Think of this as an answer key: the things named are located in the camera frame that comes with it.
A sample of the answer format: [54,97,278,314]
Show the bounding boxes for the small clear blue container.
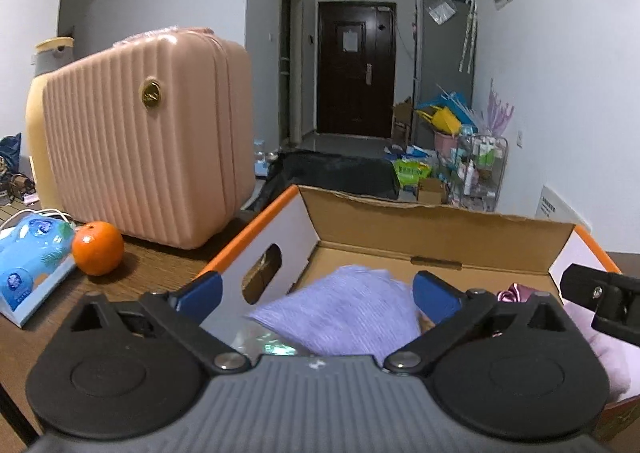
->
[252,139,276,178]

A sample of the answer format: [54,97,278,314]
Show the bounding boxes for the pink ribbed hard case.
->
[42,27,256,251]

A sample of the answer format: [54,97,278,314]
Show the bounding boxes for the grey refrigerator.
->
[412,0,476,148]

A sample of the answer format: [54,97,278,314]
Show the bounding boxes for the purple wall decoration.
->
[482,79,515,136]

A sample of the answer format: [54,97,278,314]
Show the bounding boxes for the pink plastic bucket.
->
[434,129,461,156]

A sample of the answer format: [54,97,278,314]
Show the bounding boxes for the green printed bag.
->
[392,159,432,186]

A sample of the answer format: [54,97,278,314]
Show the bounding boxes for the lavender terry headband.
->
[562,303,633,401]

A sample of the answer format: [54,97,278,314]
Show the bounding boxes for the open brown carton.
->
[392,98,416,144]

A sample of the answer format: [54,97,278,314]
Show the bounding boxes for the folded white umbrella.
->
[459,0,478,74]

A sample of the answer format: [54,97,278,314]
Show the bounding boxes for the purple linen pouch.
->
[245,265,423,358]

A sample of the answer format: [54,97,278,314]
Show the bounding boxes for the white charger with cable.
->
[0,208,71,240]

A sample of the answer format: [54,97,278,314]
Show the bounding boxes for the light blue tissue pack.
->
[0,213,77,329]

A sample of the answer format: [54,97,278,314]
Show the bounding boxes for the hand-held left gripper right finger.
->
[382,272,571,376]

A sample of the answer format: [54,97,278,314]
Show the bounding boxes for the pink satin scrunchie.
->
[496,284,538,305]

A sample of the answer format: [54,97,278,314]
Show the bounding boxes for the yellow thermos bottle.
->
[25,37,76,211]

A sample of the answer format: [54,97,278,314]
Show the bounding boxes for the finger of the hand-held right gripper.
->
[560,263,640,307]

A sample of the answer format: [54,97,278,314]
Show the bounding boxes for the orange fruit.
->
[71,221,125,277]

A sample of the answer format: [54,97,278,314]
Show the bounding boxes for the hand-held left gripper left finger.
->
[70,271,251,375]

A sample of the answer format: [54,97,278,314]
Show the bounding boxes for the small brown carton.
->
[416,178,450,204]

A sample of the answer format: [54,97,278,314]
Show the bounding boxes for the white leaning board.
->
[535,184,588,229]

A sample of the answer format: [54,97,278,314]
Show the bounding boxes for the blue yellow plastic pile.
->
[416,92,478,136]

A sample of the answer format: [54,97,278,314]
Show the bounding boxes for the orange cardboard box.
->
[192,184,640,439]

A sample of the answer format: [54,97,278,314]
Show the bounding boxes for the clear plastic bag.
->
[427,0,457,26]

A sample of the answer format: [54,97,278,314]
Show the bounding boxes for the black fabric bag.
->
[245,151,401,214]

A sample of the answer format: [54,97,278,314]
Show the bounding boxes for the dark brown entrance door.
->
[316,1,397,138]

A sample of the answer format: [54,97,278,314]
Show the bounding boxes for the wire rolling cart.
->
[450,133,508,211]

